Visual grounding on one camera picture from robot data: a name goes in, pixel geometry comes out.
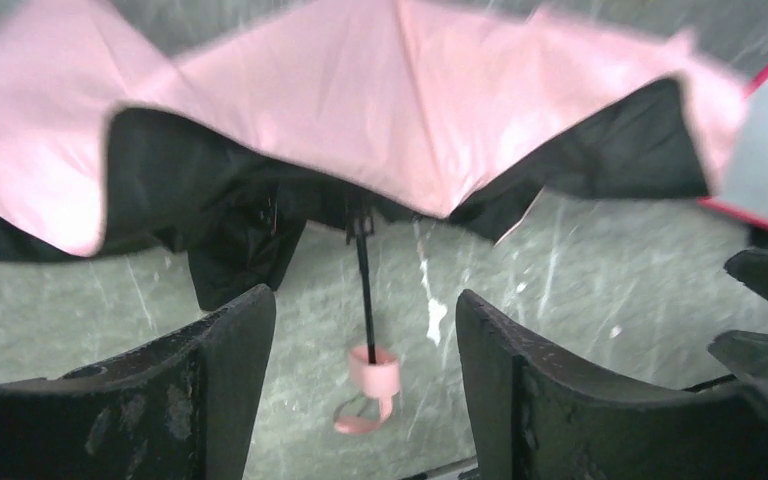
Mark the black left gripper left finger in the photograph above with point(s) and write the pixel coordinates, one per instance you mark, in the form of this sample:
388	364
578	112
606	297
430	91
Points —
182	406

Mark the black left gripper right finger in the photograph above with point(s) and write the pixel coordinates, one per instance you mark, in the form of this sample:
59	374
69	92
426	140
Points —
539	411

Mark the pink and black folding umbrella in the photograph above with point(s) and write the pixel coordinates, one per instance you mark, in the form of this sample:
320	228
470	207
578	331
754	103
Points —
327	111

